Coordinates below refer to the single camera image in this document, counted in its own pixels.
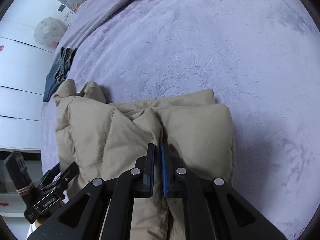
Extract white sleeve left forearm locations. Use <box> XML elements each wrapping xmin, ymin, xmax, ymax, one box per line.
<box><xmin>26</xmin><ymin>219</ymin><xmax>47</xmax><ymax>239</ymax></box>

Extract folded blue jeans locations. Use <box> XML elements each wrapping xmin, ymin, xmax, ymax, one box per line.
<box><xmin>43</xmin><ymin>47</ymin><xmax>77</xmax><ymax>102</ymax></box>

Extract white wardrobe doors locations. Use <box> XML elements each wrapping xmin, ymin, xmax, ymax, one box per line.
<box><xmin>0</xmin><ymin>17</ymin><xmax>57</xmax><ymax>152</ymax></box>

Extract beige puffer jacket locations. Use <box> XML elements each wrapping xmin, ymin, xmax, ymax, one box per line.
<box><xmin>51</xmin><ymin>78</ymin><xmax>237</xmax><ymax>240</ymax></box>

